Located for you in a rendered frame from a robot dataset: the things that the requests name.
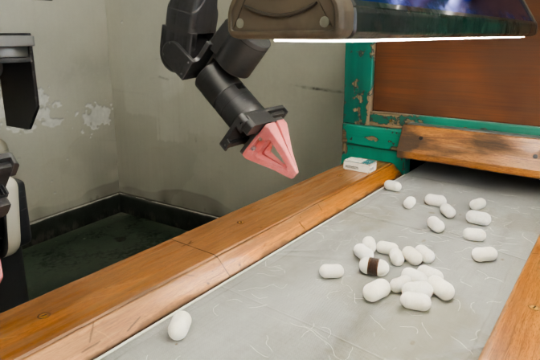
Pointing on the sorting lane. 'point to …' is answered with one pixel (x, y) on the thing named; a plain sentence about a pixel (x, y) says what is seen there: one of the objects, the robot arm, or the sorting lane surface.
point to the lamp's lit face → (386, 39)
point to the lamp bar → (370, 0)
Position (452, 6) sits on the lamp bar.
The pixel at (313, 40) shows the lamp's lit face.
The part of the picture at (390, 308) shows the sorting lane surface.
